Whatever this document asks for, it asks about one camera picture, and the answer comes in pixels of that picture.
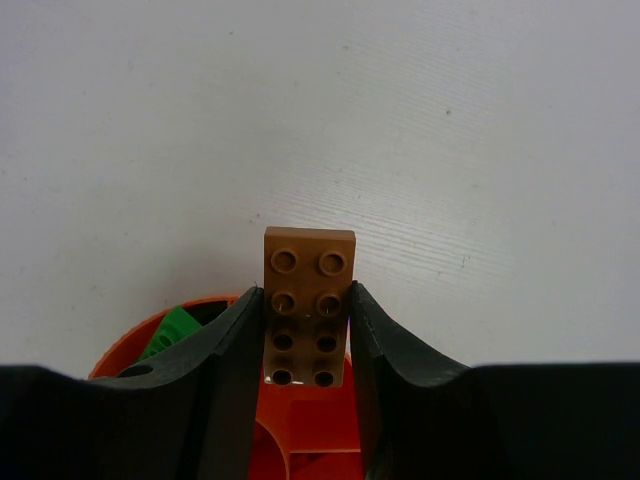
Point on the orange round divided container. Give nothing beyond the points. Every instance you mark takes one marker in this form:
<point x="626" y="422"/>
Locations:
<point x="300" y="432"/>

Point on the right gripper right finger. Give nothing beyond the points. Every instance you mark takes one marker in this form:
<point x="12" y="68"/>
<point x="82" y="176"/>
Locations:
<point x="423" y="415"/>

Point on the brown lego plate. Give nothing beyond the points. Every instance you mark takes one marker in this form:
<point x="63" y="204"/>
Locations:
<point x="308" y="276"/>

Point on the long green lego brick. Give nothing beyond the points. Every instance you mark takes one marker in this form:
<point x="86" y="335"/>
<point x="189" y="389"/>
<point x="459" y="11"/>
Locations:
<point x="175" y="326"/>

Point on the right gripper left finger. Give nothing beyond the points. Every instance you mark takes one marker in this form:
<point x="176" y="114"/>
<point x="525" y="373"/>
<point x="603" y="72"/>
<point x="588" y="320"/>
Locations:
<point x="185" y="413"/>

